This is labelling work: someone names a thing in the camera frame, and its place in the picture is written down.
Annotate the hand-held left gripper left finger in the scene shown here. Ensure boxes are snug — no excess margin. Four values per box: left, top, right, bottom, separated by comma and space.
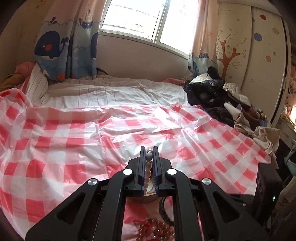
25, 146, 146, 241

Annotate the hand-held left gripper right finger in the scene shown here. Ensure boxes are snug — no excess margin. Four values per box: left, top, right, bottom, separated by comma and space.
153, 146, 270, 241

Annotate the white bead bracelet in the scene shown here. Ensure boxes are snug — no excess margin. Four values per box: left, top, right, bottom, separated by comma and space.
145, 148, 155, 193

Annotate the red checked plastic sheet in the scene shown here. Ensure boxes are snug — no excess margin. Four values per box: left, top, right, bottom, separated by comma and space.
0, 89, 272, 241

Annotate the black box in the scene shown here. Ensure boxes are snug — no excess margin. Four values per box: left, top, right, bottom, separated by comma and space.
255, 162, 284, 209

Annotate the beige crumpled cloth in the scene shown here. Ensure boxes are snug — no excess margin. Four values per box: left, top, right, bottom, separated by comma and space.
233, 109, 281, 160

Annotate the striped white bed sheet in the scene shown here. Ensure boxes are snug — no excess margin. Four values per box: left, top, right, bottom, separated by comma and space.
24, 62, 189, 108

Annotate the dark puffer jacket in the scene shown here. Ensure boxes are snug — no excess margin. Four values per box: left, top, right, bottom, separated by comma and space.
184, 66, 236, 127

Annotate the pink cloth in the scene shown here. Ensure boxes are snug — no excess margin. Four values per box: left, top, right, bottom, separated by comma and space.
16, 61, 38, 78
162, 77, 186, 87

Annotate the white crumpled cloth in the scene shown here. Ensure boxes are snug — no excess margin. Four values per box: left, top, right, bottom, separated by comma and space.
223, 82, 252, 108

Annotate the tree print wardrobe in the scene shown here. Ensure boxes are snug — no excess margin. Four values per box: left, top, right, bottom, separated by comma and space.
216, 0, 290, 127

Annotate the whale print curtain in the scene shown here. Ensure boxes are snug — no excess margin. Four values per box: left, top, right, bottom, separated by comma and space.
187, 0, 220, 77
34, 0, 107, 80

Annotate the brown cloth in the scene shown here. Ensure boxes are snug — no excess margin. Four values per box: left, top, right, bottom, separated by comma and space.
0, 74, 25, 91

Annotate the window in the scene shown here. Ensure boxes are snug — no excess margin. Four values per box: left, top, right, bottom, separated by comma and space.
98, 0, 199, 57

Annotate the dark bead bracelet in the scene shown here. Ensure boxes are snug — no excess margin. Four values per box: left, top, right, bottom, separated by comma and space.
159, 197, 176, 226

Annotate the red cord pink bead bracelet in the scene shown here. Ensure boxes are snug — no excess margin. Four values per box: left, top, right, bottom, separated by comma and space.
132, 218, 175, 241

